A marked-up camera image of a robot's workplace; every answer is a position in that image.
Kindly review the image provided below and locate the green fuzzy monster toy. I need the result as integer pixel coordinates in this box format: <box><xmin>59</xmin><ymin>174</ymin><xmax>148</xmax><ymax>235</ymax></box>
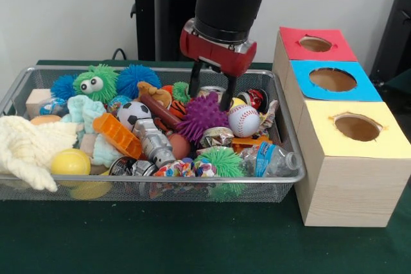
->
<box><xmin>72</xmin><ymin>64</ymin><xmax>120</xmax><ymax>104</ymax></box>

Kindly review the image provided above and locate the orange plastic grid block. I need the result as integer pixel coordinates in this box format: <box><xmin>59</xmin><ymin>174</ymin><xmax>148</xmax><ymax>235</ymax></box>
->
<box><xmin>92</xmin><ymin>113</ymin><xmax>143</xmax><ymax>160</ymax></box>

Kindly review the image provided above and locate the crushed plastic water bottle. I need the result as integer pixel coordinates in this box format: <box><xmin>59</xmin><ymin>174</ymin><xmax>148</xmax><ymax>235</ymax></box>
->
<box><xmin>241</xmin><ymin>142</ymin><xmax>303</xmax><ymax>178</ymax></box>

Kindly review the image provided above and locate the purple spiky ball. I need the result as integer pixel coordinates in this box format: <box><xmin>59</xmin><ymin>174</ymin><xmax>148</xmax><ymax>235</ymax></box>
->
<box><xmin>176</xmin><ymin>92</ymin><xmax>231</xmax><ymax>148</ymax></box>

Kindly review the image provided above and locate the cream knitted cloth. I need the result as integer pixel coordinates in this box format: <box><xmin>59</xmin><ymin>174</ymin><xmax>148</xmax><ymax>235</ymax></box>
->
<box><xmin>0</xmin><ymin>115</ymin><xmax>79</xmax><ymax>193</ymax></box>

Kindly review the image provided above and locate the green spiky ball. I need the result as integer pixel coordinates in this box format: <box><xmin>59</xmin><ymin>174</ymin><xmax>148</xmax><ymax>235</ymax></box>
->
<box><xmin>195</xmin><ymin>146</ymin><xmax>249</xmax><ymax>201</ymax></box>

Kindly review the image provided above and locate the clear shallow bin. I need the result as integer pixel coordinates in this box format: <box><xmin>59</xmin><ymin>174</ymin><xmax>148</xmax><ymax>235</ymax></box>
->
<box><xmin>0</xmin><ymin>64</ymin><xmax>308</xmax><ymax>204</ymax></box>

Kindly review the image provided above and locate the dark green table cloth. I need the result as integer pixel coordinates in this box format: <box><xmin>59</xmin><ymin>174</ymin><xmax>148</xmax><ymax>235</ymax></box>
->
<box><xmin>0</xmin><ymin>59</ymin><xmax>411</xmax><ymax>274</ymax></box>

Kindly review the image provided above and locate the black cable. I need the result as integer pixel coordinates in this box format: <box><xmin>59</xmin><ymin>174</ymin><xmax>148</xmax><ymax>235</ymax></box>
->
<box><xmin>112</xmin><ymin>47</ymin><xmax>129</xmax><ymax>62</ymax></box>

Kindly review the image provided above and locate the large blue spiky ball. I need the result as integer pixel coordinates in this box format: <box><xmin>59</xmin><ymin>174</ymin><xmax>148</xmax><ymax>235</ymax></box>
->
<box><xmin>116</xmin><ymin>64</ymin><xmax>162</xmax><ymax>100</ymax></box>

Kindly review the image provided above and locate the small soccer ball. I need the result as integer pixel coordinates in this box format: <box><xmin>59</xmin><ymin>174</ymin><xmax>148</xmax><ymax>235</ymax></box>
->
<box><xmin>116</xmin><ymin>100</ymin><xmax>153</xmax><ymax>131</ymax></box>

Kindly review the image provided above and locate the white baseball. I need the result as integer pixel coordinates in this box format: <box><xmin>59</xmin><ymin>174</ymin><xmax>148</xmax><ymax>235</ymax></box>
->
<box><xmin>228</xmin><ymin>105</ymin><xmax>261</xmax><ymax>139</ymax></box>

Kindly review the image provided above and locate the plain yellow ball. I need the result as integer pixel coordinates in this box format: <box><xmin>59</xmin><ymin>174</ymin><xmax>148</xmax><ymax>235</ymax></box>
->
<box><xmin>51</xmin><ymin>148</ymin><xmax>92</xmax><ymax>177</ymax></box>

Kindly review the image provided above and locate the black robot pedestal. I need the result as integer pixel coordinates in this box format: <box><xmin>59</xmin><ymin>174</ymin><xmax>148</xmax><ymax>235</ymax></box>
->
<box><xmin>124</xmin><ymin>0</ymin><xmax>203</xmax><ymax>63</ymax></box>

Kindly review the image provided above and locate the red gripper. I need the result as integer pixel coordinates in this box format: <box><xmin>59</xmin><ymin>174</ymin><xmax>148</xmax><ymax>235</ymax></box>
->
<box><xmin>180</xmin><ymin>27</ymin><xmax>258</xmax><ymax>112</ymax></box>

